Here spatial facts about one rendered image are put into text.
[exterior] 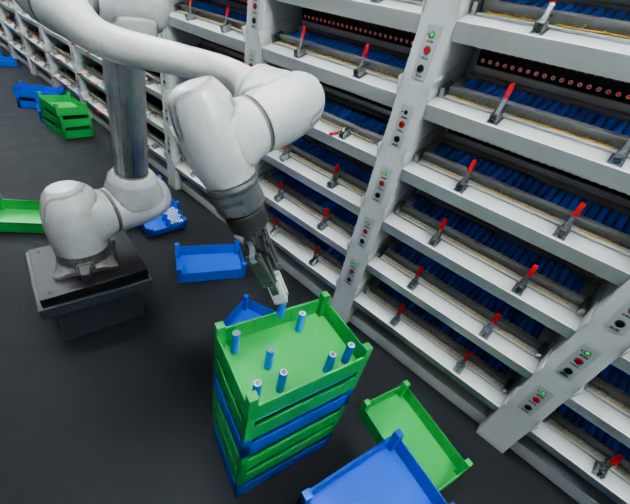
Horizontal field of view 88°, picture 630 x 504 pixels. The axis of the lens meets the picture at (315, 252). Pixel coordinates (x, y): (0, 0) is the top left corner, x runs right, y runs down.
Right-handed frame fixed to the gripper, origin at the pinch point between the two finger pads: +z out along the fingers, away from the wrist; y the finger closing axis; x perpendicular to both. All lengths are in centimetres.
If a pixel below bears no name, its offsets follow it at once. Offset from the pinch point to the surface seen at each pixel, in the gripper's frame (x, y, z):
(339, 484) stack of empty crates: 3, 23, 46
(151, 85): -77, -158, -33
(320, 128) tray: 15, -68, -11
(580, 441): 72, 10, 75
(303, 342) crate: 1.1, 0.9, 18.4
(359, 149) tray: 26, -54, -5
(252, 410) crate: -6.5, 21.1, 10.1
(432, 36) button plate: 48, -45, -33
